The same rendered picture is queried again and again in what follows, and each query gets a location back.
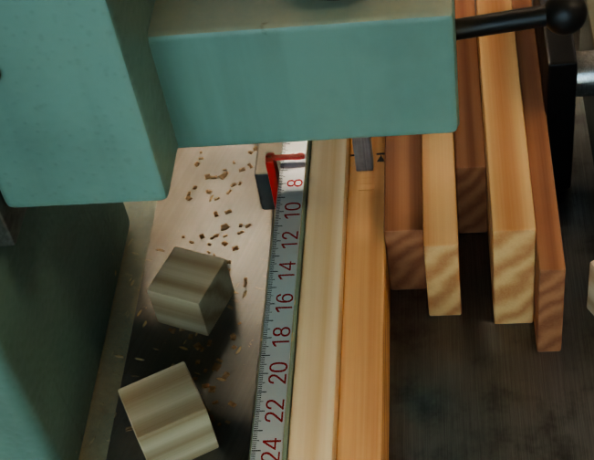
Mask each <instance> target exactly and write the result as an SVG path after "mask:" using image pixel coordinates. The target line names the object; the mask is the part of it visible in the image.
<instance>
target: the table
mask: <svg viewBox="0 0 594 460"><path fill-rule="evenodd" d="M556 194H557V201H558V215H559V222H560V230H561V236H562V244H563V251H564V258H565V266H566V278H565V295H564V310H563V327H562V343H561V351H543V352H538V351H537V345H536V335H535V326H534V321H533V322H532V323H512V324H495V323H494V312H493V299H492V286H491V272H490V259H489V245H488V232H484V233H464V234H460V233H459V232H458V239H459V260H460V280H461V300H462V314H461V315H450V316H430V315H429V310H428V298H427V288H424V289H400V290H391V327H390V431H389V460H594V315H593V314H592V313H591V312H590V311H589V310H588V309H587V297H588V286H589V264H590V262H591V261H593V260H594V162H593V157H592V151H591V146H590V140H589V129H588V124H587V118H586V112H585V107H584V100H583V97H576V109H575V126H574V141H573V158H572V174H571V185H570V187H569V188H568V189H556Z"/></svg>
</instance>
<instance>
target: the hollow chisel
mask: <svg viewBox="0 0 594 460"><path fill-rule="evenodd" d="M352 144H353V151H354V158H355V164H356V171H357V172H361V171H373V151H372V144H371V137H368V138H352Z"/></svg>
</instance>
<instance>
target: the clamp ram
mask: <svg viewBox="0 0 594 460"><path fill-rule="evenodd" d="M546 1H547V0H533V6H536V5H545V4H546ZM536 36H537V50H538V57H539V65H540V71H541V78H542V86H543V93H544V101H545V108H546V115H547V128H548V136H549V143H550V150H551V158H552V165H553V173H554V179H555V186H556V189H568V188H569V187H570V185H571V174H572V158H573V141H574V126H575V109H576V97H584V96H594V50H582V51H576V48H575V42H574V36H573V34H571V35H568V36H561V35H557V34H555V33H553V32H551V31H550V30H549V29H548V28H547V27H546V26H544V27H538V28H536Z"/></svg>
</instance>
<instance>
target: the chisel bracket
mask: <svg viewBox="0 0 594 460"><path fill-rule="evenodd" d="M148 40H149V45H150V49H151V54H152V57H153V61H154V64H155V67H156V70H157V74H158V77H159V81H160V83H161V87H162V93H163V96H164V98H165V102H166V105H167V109H168V111H169V115H170V118H171V122H172V127H173V130H174V134H175V137H176V140H177V143H178V148H191V147H207V146H223V145H239V144H256V143H271V142H288V141H319V140H336V139H352V138H368V137H384V136H401V135H416V134H433V133H449V132H454V131H456V130H457V128H458V126H459V124H460V121H459V99H458V71H457V49H456V33H455V4H454V0H155V4H154V8H153V12H152V16H151V22H150V26H149V30H148Z"/></svg>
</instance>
